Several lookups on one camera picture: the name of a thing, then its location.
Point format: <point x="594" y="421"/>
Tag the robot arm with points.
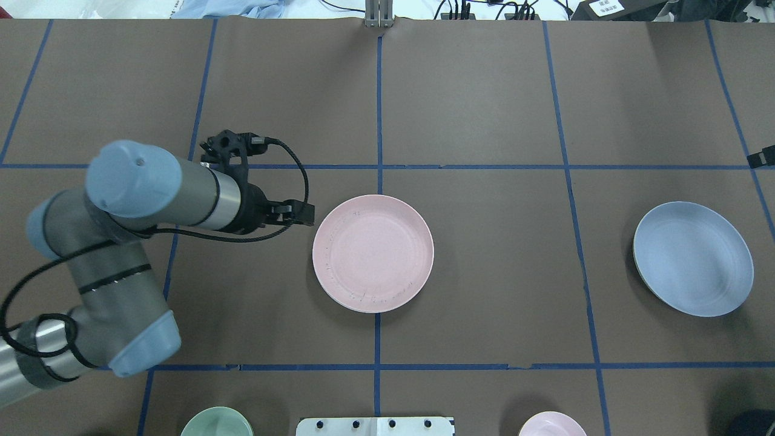
<point x="132" y="192"/>

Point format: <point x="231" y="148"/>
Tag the pink bowl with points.
<point x="551" y="423"/>

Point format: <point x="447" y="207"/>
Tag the aluminium frame post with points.
<point x="379" y="13"/>

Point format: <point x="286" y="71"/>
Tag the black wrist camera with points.
<point x="763" y="158"/>
<point x="228" y="153"/>

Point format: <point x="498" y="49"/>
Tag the dark blue pot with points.
<point x="753" y="422"/>

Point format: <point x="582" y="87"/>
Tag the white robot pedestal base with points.
<point x="423" y="425"/>

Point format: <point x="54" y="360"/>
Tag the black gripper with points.
<point x="250" y="209"/>

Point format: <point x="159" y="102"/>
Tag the blue cloth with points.
<point x="219" y="9"/>

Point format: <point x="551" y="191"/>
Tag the pink plate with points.
<point x="373" y="253"/>

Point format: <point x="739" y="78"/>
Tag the black power strip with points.
<point x="487" y="10"/>

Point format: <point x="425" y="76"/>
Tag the labelled black box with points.
<point x="637" y="11"/>

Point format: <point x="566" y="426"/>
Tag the blue plate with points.
<point x="693" y="259"/>

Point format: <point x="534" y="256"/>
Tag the green bowl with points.
<point x="218" y="421"/>

